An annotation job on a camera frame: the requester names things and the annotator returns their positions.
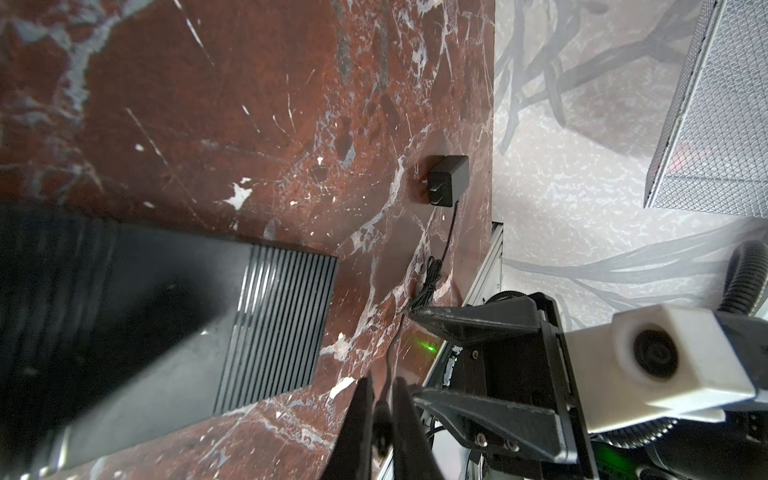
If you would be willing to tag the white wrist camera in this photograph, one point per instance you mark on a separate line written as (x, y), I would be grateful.
(667, 361)

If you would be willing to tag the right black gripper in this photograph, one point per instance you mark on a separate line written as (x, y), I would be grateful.
(512, 396)

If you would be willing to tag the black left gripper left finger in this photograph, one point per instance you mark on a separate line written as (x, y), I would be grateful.
(351, 455)

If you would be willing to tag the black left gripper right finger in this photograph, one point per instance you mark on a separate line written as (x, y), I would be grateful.
(412, 454)

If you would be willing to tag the black ribbed router box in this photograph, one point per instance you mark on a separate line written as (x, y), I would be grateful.
(114, 334)

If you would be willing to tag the white wire mesh basket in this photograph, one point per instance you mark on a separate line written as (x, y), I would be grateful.
(712, 153)

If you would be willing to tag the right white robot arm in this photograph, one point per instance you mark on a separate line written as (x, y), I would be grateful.
(669, 448)

